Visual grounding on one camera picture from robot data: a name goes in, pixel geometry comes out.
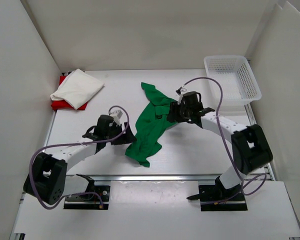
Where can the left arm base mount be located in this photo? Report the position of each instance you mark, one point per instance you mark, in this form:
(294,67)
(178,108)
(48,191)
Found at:
(82,192)

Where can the white plastic basket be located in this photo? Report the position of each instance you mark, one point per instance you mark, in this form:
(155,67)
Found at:
(236,78)

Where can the red t-shirt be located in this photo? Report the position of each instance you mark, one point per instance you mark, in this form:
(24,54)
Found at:
(62,104)

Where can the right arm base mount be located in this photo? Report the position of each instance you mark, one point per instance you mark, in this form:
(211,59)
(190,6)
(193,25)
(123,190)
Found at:
(216,198)

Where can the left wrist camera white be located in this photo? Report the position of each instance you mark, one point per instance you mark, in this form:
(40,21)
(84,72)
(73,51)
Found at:
(116,115)

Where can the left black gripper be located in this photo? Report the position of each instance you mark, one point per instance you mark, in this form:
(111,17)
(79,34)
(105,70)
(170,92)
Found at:
(127,137)

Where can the green garment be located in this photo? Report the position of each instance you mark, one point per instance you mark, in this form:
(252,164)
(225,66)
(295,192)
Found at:
(150,126)

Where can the white t-shirt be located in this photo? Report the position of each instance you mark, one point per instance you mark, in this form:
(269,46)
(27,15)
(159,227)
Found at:
(77,89)

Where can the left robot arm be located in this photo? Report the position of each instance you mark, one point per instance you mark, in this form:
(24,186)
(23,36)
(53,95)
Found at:
(48,180)

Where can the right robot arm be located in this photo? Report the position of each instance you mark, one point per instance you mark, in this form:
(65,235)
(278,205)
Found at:
(250,148)

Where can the aluminium rail front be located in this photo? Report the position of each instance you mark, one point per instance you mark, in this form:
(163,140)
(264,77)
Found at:
(155,177)

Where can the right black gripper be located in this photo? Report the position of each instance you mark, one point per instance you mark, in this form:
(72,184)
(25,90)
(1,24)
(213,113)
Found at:
(173,116)

